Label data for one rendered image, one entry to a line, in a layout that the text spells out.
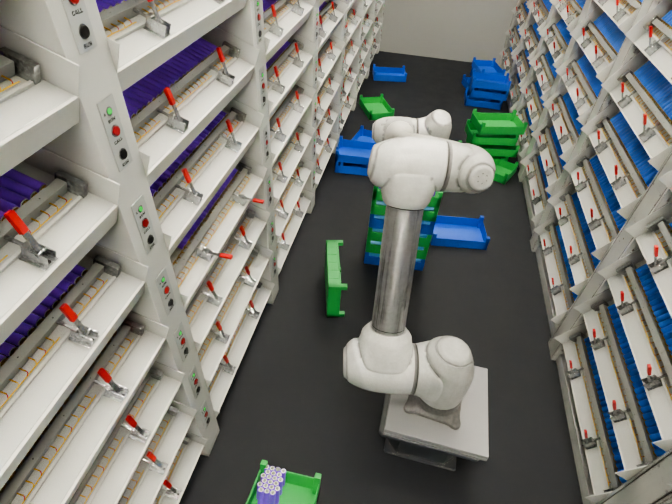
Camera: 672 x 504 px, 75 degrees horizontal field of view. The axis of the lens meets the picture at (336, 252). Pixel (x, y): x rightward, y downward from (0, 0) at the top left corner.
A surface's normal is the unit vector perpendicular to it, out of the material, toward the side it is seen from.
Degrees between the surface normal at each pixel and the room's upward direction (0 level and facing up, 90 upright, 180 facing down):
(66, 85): 90
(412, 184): 72
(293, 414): 0
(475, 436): 1
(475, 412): 1
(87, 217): 21
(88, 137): 90
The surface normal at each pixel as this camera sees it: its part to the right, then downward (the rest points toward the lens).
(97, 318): 0.40, -0.61
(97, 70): 0.98, 0.18
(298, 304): 0.05, -0.73
